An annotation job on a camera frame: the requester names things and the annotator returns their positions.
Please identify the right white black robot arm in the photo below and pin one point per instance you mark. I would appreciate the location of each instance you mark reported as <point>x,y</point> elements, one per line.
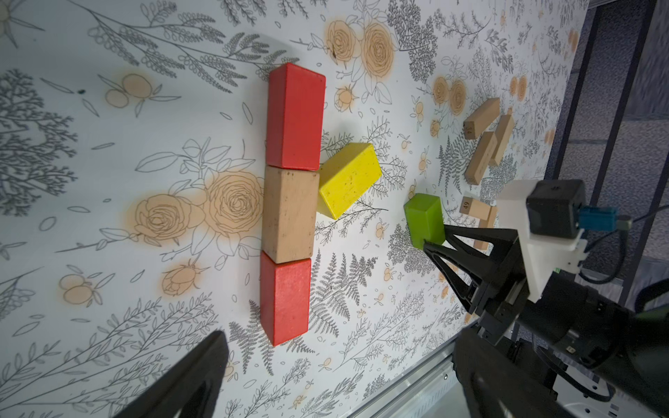
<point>627,348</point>

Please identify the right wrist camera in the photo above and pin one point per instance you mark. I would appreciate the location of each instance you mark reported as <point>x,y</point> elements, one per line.
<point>550,217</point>

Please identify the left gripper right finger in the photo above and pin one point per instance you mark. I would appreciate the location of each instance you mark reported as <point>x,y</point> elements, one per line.
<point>493,385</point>

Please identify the yellow block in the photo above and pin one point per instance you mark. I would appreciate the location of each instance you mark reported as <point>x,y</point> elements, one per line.
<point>345,177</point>

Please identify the aluminium front rail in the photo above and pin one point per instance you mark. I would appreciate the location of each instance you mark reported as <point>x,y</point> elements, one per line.
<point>429,389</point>

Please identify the red block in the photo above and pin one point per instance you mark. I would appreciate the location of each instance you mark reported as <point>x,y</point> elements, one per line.
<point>296,99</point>
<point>285,298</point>

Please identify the green block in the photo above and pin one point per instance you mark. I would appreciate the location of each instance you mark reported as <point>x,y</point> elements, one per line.
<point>425,220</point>

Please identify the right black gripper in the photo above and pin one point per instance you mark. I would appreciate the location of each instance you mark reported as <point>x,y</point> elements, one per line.
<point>482,266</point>

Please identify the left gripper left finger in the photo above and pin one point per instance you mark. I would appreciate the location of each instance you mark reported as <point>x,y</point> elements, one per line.
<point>188,389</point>

